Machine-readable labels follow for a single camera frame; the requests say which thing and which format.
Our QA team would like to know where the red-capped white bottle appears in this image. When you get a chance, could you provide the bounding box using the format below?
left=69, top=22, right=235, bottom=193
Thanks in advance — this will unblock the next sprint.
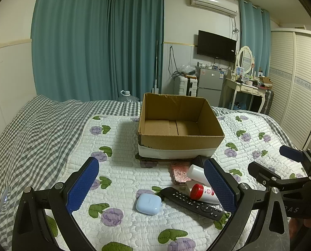
left=190, top=183, right=221, bottom=206

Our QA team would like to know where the plain white bottle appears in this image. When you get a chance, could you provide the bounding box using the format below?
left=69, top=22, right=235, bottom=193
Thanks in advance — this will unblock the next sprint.
left=187, top=164, right=211, bottom=187

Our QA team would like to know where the white suitcase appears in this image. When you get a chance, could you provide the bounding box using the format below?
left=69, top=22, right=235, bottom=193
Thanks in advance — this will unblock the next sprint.
left=174, top=75, right=198, bottom=97

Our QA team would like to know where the narrow teal curtain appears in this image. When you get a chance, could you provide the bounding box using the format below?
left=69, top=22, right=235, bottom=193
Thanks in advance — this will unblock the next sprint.
left=238, top=0, right=272, bottom=78

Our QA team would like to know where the white oval vanity mirror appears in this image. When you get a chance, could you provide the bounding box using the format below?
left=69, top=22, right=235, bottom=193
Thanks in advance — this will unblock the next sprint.
left=235, top=46, right=255, bottom=75

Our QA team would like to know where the clear water jug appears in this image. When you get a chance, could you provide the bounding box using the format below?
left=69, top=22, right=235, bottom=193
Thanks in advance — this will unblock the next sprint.
left=117, top=90, right=140, bottom=102

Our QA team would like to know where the black wall television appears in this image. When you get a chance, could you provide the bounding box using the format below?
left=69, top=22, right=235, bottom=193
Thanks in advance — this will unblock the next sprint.
left=197, top=30, right=237, bottom=63

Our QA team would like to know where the white flat mop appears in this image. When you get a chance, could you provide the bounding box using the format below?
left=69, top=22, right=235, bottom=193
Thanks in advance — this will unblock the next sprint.
left=151, top=40, right=160, bottom=94

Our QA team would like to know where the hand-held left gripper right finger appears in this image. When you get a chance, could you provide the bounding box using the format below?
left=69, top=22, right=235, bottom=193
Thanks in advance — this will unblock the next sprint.
left=204, top=158, right=292, bottom=251

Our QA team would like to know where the light blue earbud case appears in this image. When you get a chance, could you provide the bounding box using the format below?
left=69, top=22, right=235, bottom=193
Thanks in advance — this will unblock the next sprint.
left=136, top=193, right=164, bottom=215

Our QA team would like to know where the brown cardboard box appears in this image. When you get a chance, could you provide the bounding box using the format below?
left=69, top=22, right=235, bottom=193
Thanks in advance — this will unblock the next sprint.
left=138, top=92, right=225, bottom=160

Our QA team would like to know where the white air conditioner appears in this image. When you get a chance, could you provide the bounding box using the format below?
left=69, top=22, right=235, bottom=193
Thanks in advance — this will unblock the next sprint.
left=189, top=0, right=239, bottom=16

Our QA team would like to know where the dark wall cable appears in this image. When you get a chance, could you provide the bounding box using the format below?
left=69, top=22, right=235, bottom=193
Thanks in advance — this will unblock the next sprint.
left=168, top=46, right=180, bottom=80

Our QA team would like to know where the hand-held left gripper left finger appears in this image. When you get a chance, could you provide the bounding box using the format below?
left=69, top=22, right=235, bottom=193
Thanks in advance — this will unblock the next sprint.
left=12, top=157, right=100, bottom=251

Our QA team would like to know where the black remote control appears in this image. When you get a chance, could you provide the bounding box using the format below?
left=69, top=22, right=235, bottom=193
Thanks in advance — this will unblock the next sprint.
left=160, top=187, right=224, bottom=221

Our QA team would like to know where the black box-shaped device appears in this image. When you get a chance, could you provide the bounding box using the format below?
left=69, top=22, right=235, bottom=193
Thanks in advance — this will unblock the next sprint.
left=193, top=155, right=211, bottom=169

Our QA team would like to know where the white dressing table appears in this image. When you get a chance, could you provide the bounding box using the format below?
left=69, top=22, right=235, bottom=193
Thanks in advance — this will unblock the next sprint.
left=218, top=77, right=268, bottom=114

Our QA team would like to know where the clear plastic bag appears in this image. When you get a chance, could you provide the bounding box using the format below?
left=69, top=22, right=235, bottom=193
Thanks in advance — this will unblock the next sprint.
left=179, top=64, right=196, bottom=75

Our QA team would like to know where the grey small fridge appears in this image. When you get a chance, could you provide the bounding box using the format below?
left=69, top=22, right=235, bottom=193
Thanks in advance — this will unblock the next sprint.
left=196, top=67, right=225, bottom=108

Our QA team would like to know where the pink patterned phone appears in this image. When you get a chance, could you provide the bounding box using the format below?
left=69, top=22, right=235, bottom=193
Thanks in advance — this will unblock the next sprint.
left=170, top=161, right=195, bottom=186

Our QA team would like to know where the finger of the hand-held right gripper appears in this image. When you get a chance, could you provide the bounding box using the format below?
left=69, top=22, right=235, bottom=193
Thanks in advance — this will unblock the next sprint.
left=279, top=145, right=306, bottom=163
left=248, top=161, right=285, bottom=189

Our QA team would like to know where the floral quilted bed cover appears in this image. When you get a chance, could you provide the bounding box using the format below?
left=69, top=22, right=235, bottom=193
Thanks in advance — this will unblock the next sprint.
left=44, top=114, right=311, bottom=251

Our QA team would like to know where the dark suitcase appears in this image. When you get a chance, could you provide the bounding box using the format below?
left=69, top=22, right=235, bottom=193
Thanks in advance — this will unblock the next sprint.
left=250, top=89, right=274, bottom=115

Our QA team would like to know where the white louvred wardrobe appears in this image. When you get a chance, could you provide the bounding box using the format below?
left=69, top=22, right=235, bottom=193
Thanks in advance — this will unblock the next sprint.
left=267, top=27, right=311, bottom=151

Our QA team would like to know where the small open cardboard box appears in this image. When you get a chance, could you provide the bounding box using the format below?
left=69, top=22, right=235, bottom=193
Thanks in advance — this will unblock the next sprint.
left=259, top=76, right=273, bottom=88

